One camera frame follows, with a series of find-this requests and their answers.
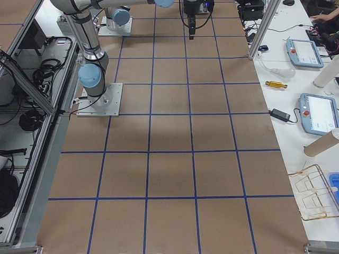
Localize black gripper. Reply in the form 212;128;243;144
183;0;204;40

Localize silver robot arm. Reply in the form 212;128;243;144
104;6;130;31
51;0;174;65

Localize small blue black object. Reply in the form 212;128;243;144
258;45;269;52

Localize far blue teach pendant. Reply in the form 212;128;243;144
286;39;324;69

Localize blue teach pendant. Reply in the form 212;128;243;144
299;93;338;135
286;39;324;69

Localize black power adapter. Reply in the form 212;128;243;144
269;108;290;122

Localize far white tube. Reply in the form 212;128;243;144
313;55;339;88

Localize near blue teach pendant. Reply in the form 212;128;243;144
299;93;338;135

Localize near cardboard tube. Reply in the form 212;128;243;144
304;128;338;157

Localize blue plastic tray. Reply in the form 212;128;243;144
328;173;339;202

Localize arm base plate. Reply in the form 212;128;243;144
98;16;133;37
76;83;123;117

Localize aluminium frame post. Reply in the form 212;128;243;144
248;0;280;60

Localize black coiled cables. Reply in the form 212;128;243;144
19;108;43;132

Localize gold wire rack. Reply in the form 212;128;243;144
288;164;338;221

